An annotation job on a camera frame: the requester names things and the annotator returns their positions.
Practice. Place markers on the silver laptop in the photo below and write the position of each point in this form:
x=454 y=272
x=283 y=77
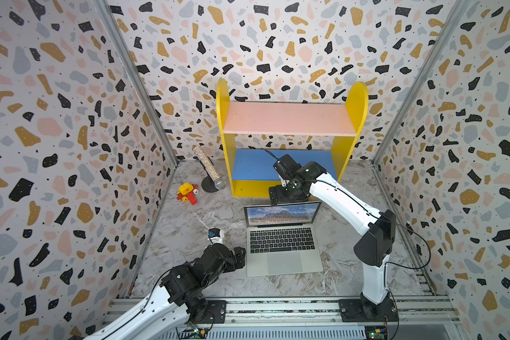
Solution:
x=281 y=239

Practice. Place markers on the right circuit board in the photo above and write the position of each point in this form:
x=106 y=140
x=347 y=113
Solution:
x=376 y=333

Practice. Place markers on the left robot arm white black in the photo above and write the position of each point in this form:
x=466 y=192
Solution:
x=177 y=296

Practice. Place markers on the red yellow toy vehicle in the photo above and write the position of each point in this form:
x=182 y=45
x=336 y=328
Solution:
x=187 y=193

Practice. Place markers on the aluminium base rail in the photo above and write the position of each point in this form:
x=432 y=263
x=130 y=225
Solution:
x=420 y=317

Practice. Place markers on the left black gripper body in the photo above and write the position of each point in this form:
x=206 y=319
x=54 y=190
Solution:
x=232 y=265

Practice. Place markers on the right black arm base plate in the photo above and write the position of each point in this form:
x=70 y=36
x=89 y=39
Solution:
x=363 y=310

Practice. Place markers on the yellow shelf pink blue boards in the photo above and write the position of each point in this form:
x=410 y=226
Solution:
x=251 y=172

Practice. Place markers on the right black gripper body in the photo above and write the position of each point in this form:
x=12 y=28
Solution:
x=285 y=195

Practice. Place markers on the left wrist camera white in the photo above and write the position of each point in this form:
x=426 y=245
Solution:
x=215 y=236

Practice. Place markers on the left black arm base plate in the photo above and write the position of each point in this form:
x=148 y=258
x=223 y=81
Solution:
x=208 y=312

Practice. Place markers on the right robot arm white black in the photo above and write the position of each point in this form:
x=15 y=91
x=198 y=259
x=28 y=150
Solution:
x=376 y=228

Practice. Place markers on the left green circuit board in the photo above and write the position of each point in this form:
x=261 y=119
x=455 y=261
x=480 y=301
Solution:
x=192 y=333

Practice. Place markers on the glitter tube on black base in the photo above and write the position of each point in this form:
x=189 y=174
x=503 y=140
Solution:
x=213 y=182

